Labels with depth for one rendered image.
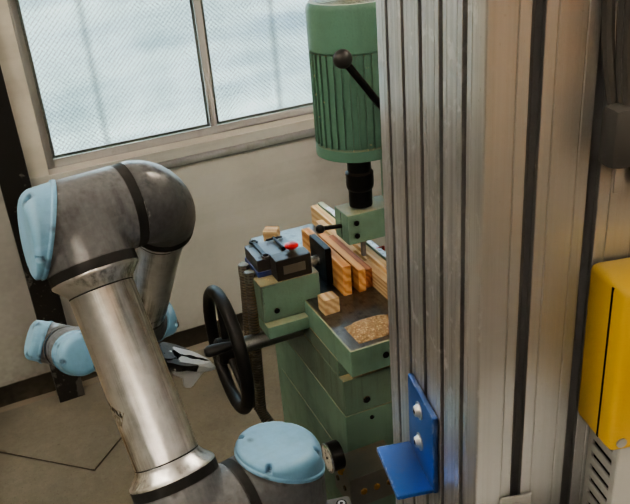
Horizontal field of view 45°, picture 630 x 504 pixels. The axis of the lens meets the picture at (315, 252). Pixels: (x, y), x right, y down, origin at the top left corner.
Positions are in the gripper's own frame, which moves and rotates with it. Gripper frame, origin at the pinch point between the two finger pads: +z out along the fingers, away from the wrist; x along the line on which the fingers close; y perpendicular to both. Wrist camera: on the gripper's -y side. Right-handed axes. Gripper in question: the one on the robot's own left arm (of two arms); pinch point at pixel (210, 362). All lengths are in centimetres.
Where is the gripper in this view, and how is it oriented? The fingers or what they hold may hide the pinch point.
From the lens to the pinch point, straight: 157.3
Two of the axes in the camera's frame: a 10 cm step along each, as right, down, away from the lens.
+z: 8.3, 2.5, 5.0
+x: 3.9, 3.8, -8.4
